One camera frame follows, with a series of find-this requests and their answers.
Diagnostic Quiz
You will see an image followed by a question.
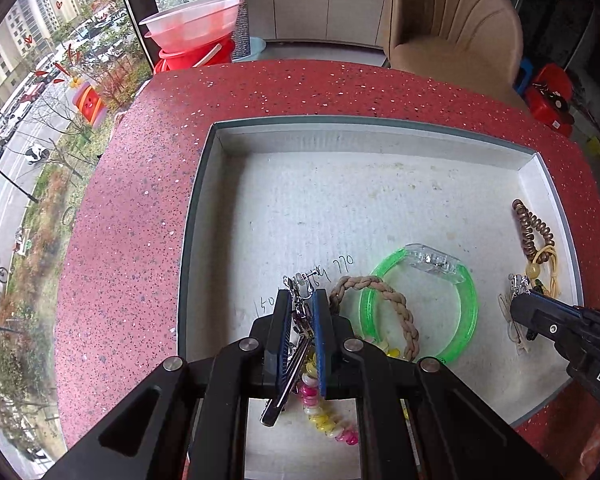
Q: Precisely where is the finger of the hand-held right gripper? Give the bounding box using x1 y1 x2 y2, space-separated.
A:
510 297 582 359
526 293 582 319

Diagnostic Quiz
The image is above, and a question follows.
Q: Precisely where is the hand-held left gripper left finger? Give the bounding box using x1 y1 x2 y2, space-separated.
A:
42 289 294 480

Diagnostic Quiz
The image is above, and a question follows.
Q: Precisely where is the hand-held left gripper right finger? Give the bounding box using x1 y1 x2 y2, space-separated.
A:
311 288 563 480

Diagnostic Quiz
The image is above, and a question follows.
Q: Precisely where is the silver heart pendant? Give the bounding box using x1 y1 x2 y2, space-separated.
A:
281 271 317 341

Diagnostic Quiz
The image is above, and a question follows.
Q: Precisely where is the silver star hair clip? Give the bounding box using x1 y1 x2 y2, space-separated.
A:
260 335 312 427

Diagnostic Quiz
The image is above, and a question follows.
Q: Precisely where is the pink yellow beaded bracelet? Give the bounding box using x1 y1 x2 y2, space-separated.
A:
300 337 411 446

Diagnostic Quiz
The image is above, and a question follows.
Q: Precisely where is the braided rope bracelet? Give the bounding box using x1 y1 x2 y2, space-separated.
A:
328 275 421 361

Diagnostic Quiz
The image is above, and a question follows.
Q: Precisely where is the grey jewelry tray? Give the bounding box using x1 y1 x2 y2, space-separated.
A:
177 116 583 480

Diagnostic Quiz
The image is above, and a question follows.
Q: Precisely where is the red plastic stool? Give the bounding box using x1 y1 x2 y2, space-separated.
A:
524 64 577 137

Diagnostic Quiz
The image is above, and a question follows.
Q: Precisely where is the blue plastic stool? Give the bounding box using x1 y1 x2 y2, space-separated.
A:
514 57 534 96

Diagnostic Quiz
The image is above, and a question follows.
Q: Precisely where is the blue plastic basin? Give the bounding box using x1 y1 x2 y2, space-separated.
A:
232 36 267 62

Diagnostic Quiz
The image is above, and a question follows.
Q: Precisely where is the red plastic bucket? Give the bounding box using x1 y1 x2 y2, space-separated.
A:
154 37 238 75

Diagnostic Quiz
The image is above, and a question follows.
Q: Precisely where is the beige upholstered chair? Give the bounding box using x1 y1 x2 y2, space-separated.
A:
382 0 527 107

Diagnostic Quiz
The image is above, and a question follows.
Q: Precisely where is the pink plastic basin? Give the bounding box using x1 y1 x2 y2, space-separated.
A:
139 0 248 53

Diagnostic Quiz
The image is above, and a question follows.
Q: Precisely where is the white low cabinet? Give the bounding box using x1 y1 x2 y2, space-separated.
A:
235 0 394 52

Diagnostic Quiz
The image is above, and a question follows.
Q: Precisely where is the green translucent bracelet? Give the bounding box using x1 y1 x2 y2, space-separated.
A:
358 243 479 365

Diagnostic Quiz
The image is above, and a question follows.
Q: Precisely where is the brown spiral hair tie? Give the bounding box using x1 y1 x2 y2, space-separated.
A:
511 199 556 263

